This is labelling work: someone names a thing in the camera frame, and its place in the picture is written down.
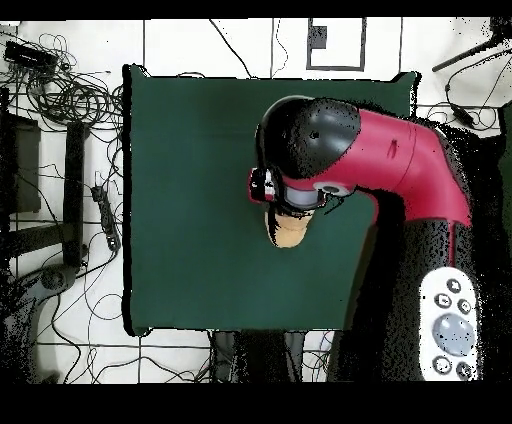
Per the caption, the tan terry towel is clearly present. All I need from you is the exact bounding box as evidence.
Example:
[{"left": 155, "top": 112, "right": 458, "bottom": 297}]
[{"left": 263, "top": 209, "right": 315, "bottom": 250}]

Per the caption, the dark flat panel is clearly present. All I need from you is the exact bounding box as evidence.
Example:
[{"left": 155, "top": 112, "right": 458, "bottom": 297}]
[{"left": 0, "top": 113, "right": 42, "bottom": 215}]

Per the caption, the dark green table cloth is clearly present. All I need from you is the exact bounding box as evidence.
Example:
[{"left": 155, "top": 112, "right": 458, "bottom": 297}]
[{"left": 121, "top": 63, "right": 419, "bottom": 338}]

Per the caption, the black power strip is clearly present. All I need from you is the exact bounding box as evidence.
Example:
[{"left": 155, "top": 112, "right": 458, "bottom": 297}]
[{"left": 90, "top": 184, "right": 122, "bottom": 252}]

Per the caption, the dark curved stand base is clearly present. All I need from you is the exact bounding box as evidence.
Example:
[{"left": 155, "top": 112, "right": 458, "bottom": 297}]
[{"left": 0, "top": 263, "right": 79, "bottom": 383}]

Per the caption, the black horizontal beam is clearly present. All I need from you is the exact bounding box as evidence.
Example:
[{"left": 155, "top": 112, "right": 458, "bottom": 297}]
[{"left": 0, "top": 222, "right": 67, "bottom": 258}]

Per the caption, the black rod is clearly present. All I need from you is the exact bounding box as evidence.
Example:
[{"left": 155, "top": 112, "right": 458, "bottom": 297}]
[{"left": 431, "top": 35, "right": 512, "bottom": 73}]

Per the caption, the black adapter box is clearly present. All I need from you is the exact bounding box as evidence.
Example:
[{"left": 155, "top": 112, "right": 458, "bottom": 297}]
[{"left": 3, "top": 40, "right": 59, "bottom": 75}]

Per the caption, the long black cable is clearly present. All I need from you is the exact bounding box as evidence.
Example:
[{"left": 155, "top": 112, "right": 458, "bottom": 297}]
[{"left": 208, "top": 18, "right": 256, "bottom": 80}]

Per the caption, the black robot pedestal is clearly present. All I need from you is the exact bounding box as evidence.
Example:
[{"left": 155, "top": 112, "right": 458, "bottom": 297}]
[{"left": 209, "top": 329, "right": 307, "bottom": 383}]

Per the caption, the grey square floor frame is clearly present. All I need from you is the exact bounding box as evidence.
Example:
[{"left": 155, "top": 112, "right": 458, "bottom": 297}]
[{"left": 306, "top": 17, "right": 367, "bottom": 72}]

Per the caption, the black cable tangle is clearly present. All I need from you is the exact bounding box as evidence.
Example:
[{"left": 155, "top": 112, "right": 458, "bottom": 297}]
[
  {"left": 0, "top": 32, "right": 125, "bottom": 133},
  {"left": 301, "top": 330, "right": 335, "bottom": 381}
]

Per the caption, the black upright post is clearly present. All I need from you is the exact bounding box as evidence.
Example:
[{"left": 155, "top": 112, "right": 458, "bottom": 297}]
[{"left": 62, "top": 121, "right": 87, "bottom": 268}]

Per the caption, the black cable with inline adapter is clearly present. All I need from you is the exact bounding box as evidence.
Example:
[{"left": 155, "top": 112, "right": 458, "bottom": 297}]
[{"left": 444, "top": 51, "right": 501, "bottom": 131}]

